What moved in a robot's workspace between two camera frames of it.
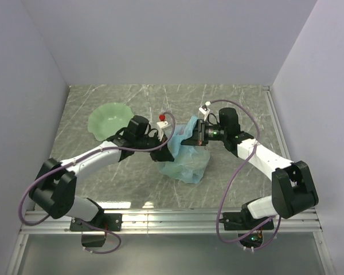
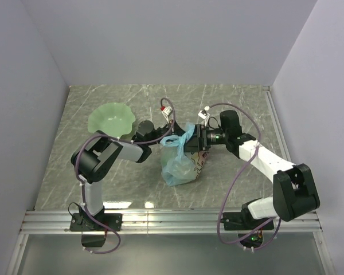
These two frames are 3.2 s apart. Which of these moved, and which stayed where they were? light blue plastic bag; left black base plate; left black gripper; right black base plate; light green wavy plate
Moved: light blue plastic bag; left black gripper
Stayed: left black base plate; right black base plate; light green wavy plate
